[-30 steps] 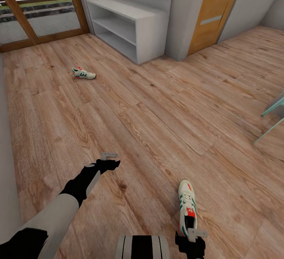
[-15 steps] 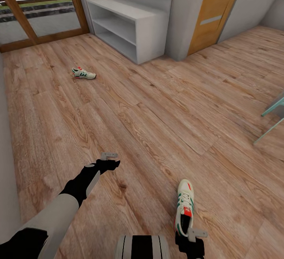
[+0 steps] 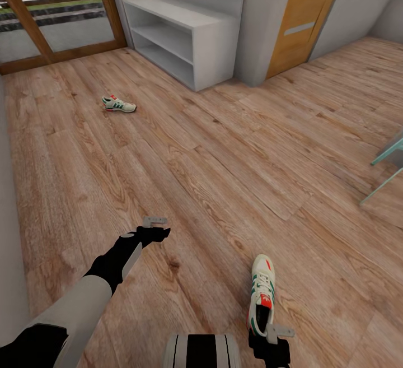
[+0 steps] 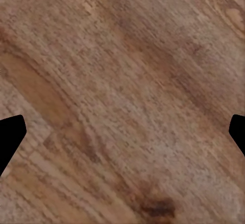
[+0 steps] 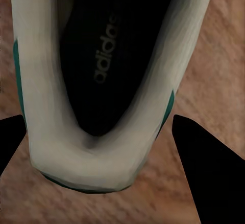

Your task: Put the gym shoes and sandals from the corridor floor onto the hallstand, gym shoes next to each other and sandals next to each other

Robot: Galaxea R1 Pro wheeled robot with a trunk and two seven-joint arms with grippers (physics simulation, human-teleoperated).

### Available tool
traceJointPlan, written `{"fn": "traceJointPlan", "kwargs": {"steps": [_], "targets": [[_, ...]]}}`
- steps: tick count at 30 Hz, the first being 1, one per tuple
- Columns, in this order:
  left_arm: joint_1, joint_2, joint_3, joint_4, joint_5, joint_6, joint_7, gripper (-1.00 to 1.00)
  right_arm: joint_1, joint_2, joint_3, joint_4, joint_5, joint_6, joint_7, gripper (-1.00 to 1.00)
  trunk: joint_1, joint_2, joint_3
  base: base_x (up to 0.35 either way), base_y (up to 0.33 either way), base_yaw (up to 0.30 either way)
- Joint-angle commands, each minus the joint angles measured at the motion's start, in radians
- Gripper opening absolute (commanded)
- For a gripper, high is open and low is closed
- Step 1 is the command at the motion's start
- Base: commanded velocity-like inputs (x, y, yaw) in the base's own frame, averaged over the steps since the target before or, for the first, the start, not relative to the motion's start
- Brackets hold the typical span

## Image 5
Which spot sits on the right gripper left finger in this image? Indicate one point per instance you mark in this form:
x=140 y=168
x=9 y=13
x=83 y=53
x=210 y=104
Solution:
x=12 y=132

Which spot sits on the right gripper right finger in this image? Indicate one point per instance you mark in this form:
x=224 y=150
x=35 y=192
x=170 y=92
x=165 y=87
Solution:
x=216 y=174

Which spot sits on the gym shoe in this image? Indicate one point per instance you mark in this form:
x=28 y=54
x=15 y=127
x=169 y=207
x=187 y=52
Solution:
x=96 y=82

